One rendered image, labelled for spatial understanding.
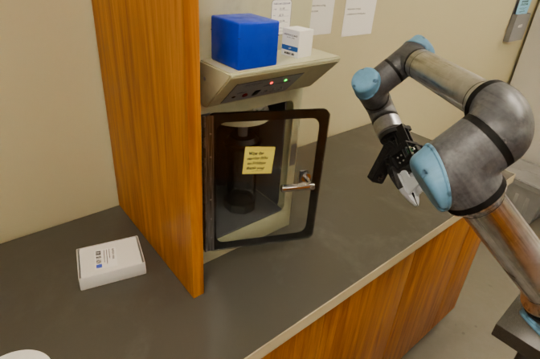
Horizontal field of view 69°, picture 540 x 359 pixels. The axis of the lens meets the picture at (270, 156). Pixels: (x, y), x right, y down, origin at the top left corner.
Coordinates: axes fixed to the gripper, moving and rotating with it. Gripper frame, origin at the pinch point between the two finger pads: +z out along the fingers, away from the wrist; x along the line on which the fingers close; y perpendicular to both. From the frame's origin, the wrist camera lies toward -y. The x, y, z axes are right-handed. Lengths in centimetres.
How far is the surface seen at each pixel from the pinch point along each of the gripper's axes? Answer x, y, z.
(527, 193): 234, -53, -57
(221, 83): -53, 4, -19
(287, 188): -28.0, -13.5, -7.9
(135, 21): -68, -2, -37
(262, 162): -33.9, -13.7, -14.5
